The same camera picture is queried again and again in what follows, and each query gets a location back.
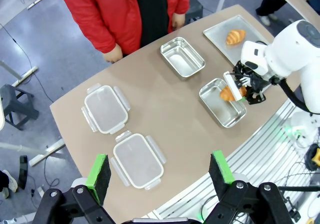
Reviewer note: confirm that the lidded steel container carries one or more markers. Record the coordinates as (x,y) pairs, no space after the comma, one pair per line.
(137,159)

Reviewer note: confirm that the flat black floor object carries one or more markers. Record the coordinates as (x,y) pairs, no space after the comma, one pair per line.
(23,169)

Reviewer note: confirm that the person's left forearm red sleeve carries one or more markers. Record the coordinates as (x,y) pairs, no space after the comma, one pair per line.
(181,2)

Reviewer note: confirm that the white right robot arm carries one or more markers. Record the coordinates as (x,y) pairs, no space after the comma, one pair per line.
(287,54)

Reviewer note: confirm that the person's right forearm red sleeve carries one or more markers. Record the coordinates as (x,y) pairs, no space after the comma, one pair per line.
(100,34)

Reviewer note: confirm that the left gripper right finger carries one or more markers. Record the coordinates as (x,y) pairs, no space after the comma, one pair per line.
(220,169)

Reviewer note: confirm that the black plastic stool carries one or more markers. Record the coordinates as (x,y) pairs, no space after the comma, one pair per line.
(195,7)

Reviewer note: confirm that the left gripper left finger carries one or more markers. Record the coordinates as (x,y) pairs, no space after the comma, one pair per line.
(98,174)

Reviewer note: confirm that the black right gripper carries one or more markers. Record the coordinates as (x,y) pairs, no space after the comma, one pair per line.
(255,80)

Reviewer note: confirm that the clear plastic clip lid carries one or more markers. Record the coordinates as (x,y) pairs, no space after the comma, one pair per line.
(106,109)

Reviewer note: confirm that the yellow and black tool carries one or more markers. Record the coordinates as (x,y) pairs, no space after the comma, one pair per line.
(315,156)

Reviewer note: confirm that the dark grey plastic stool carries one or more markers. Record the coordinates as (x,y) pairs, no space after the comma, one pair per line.
(15,101)

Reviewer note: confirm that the golden croissant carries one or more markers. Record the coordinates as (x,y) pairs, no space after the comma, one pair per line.
(235,37)
(226,93)

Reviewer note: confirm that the person's left hand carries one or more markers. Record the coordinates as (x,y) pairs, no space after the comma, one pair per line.
(178,20)

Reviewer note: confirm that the steel rectangular container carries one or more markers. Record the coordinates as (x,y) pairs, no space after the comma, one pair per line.
(182,58)
(217,106)

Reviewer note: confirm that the person in red jacket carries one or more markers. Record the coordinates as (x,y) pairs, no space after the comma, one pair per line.
(150,9)

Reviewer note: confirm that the perforated metal baking tray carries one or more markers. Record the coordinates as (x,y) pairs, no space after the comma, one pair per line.
(220,34)

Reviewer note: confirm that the aluminium profile mounting plate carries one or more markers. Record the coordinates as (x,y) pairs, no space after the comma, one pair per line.
(265,144)

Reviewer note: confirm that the person's right hand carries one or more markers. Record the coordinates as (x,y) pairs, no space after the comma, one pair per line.
(113,54)

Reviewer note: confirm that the white sneaker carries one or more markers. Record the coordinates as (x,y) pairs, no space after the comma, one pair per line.
(11,181)

